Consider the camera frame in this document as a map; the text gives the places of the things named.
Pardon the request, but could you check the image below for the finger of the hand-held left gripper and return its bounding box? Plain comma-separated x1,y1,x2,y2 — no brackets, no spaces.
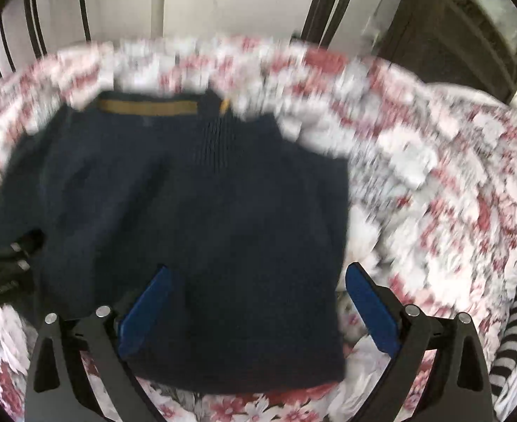
0,231,45,271

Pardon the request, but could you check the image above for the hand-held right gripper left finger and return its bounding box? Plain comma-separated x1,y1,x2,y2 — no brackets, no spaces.
24,265,174,422

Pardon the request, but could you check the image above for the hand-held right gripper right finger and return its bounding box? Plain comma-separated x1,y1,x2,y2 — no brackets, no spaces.
345,262,493,422

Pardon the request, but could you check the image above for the navy cardigan with yellow trim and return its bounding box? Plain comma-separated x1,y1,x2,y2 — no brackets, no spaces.
0,90,351,394

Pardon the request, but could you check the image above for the floral bedspread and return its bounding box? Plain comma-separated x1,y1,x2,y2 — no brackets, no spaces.
0,35,517,422

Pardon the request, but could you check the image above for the black white striped sock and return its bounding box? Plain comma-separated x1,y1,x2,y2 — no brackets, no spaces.
489,270,517,398

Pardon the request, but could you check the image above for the white standing fan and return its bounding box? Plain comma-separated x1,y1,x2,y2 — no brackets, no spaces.
150,0,171,39

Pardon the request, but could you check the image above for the dark carved wooden cabinet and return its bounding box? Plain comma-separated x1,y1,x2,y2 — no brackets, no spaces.
373,0,517,103

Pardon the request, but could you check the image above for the framed painting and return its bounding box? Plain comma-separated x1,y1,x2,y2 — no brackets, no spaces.
469,0,517,53

